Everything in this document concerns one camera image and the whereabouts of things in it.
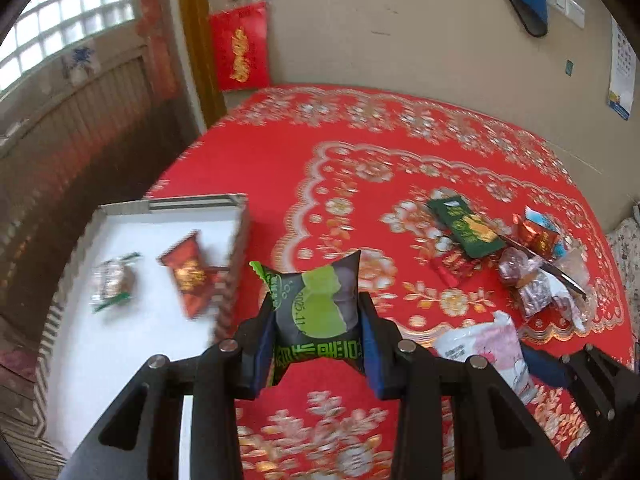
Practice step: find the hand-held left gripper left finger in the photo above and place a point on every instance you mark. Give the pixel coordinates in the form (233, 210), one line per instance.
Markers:
(265, 355)

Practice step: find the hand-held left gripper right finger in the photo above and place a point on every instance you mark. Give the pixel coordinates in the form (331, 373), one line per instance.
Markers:
(371, 355)

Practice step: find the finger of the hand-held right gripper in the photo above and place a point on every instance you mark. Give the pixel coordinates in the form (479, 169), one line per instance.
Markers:
(547, 370)

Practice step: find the green black snack packet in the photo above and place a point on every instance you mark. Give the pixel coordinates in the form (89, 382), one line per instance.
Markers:
(315, 310)

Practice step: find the white pink snack packet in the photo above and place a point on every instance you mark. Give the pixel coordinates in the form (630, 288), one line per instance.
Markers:
(480, 345)

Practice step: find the brown coffee stick sachet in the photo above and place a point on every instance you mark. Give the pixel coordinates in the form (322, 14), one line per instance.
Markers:
(550, 269)

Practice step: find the clear brown snack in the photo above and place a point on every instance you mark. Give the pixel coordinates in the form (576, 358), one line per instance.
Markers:
(515, 267)
(537, 295)

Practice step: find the red gold candy packet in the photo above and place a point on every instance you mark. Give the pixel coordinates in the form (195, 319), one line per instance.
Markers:
(455, 265)

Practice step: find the white box with striped rim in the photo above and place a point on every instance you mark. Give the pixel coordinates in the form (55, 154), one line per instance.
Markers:
(125, 350)

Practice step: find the dark green biscuit packet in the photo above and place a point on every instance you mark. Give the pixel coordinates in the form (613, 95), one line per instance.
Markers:
(465, 230)

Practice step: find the clear plastic wrapper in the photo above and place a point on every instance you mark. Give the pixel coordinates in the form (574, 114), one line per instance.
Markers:
(575, 265)

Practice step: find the red-brown snack packet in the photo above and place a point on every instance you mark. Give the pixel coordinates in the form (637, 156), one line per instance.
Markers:
(187, 272)

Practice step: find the floral cloth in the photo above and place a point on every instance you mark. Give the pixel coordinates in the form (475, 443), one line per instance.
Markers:
(625, 260)

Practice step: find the shiny red candy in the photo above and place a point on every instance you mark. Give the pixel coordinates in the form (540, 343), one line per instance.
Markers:
(535, 235)

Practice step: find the clear wrapped brown cookie packet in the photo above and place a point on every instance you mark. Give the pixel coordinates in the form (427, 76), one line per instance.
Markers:
(115, 282)

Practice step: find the red floral tablecloth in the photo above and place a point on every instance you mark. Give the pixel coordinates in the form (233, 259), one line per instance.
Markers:
(280, 160)

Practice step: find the ribbed metal door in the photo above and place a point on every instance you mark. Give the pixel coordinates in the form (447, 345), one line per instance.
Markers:
(75, 160)

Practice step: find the red paper couplet strip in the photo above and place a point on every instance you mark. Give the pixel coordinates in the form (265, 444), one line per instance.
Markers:
(160, 50)

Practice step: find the blue white sticker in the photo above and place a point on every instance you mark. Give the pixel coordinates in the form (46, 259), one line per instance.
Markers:
(80, 60)

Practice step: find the glass block window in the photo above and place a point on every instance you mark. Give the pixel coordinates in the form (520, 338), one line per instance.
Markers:
(60, 15)

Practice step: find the wall calendar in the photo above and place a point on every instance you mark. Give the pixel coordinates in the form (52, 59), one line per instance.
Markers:
(622, 75)

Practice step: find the large red gold wall decoration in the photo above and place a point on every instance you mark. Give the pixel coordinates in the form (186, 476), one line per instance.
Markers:
(240, 50)

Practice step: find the wooden door frame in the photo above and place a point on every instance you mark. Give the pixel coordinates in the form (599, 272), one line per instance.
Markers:
(197, 50)

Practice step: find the white wall socket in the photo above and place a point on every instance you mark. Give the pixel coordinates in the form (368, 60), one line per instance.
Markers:
(570, 9)

